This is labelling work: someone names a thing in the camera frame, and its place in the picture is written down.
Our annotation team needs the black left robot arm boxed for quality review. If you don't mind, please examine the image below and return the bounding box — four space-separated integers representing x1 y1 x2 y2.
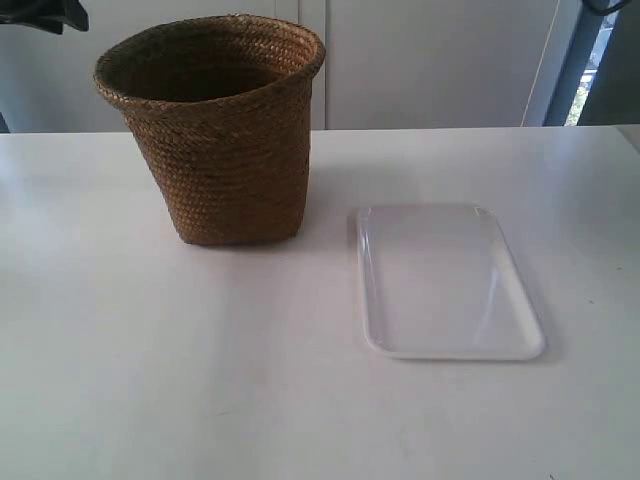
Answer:
1 0 89 35

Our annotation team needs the brown woven wicker basket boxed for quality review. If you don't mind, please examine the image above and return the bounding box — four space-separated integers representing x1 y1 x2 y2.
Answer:
93 14 326 246

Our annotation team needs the white rectangular plastic tray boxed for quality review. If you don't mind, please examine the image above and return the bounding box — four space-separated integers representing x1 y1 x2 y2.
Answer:
355 203 547 362

